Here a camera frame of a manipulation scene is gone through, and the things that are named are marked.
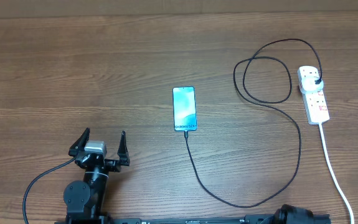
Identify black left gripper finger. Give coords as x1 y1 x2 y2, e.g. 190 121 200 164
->
68 128 90 157
117 131 130 166

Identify blue Galaxy smartphone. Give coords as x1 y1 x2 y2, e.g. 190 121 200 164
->
172 86 197 131

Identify black USB charger cable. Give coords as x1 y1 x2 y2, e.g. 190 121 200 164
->
183 38 324 209

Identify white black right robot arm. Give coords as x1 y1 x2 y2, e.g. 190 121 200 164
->
270 204 314 224

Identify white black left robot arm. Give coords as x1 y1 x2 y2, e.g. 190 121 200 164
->
64 128 130 223

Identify white charger plug adapter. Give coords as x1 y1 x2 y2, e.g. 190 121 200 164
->
299 77 324 94

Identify white power strip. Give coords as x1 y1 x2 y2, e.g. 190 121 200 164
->
297 66 330 125

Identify brown cardboard wall panel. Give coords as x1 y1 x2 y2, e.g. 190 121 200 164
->
0 0 358 19

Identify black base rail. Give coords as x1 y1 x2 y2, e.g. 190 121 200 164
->
54 213 332 224

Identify white power strip cord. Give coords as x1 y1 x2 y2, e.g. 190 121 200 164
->
318 123 356 224

